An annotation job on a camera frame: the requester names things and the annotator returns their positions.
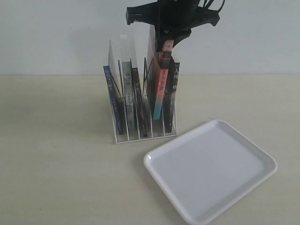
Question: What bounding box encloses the black spine book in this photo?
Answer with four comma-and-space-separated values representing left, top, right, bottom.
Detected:
163, 56, 180, 133

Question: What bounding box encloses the white wire book rack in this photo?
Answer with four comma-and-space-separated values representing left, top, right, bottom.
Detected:
108, 58, 177, 143

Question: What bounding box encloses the black cable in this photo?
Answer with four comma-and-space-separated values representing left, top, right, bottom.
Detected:
199, 0, 225, 14

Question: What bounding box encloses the white plastic tray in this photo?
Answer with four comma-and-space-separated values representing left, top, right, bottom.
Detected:
143, 120, 278, 225

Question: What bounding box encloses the red teal spine book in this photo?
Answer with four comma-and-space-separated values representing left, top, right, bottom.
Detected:
147, 25, 173, 120

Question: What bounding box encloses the blue moon cover book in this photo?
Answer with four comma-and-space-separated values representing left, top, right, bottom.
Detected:
103, 39, 124, 135

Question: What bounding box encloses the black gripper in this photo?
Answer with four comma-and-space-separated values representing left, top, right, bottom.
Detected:
126, 0, 220, 52

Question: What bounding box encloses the dark brown spine book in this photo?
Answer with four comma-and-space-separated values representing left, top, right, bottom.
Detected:
129, 39, 151, 138

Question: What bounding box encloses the grey spine book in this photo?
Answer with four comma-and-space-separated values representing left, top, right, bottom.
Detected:
120, 35, 138, 131

